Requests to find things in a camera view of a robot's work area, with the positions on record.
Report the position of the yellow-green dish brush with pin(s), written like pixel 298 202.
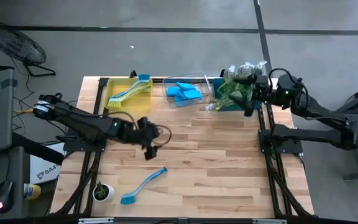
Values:
pixel 129 93

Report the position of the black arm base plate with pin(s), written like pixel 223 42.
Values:
pixel 73 144
pixel 291 148

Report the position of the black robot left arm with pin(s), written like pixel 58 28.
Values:
pixel 82 121

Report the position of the large black floor fan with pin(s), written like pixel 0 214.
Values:
pixel 14 43

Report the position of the yellow plastic tray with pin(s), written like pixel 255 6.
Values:
pixel 135 104

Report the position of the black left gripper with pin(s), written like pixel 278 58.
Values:
pixel 143 133

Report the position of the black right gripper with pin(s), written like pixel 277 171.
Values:
pixel 262 90

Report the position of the clear plastic bin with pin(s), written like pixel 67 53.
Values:
pixel 204 84

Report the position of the white pot with succulent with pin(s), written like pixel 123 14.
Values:
pixel 103 193

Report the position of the yellow and white can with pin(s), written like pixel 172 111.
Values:
pixel 32 191

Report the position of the white printed box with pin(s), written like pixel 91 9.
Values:
pixel 45 168

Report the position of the black computer mouse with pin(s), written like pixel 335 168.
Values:
pixel 3 194

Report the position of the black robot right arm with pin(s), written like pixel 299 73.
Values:
pixel 319 115

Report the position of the blue dish brush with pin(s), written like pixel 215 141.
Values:
pixel 143 77
pixel 145 185

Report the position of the teal plastic tray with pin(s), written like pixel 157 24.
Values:
pixel 217 84

